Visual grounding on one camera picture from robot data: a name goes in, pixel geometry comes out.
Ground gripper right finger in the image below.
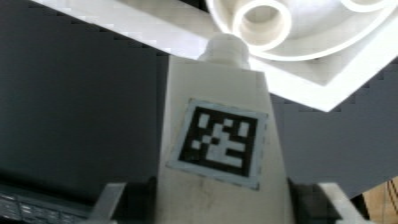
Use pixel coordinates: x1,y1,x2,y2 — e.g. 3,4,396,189
318,183,375,224

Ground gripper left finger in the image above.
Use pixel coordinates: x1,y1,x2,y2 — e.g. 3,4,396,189
85,183,126,224

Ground white round stool seat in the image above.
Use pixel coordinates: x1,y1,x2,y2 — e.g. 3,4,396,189
204,0,398,61

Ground black keyboard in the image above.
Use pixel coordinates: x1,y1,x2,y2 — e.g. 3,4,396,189
0,181,99,224

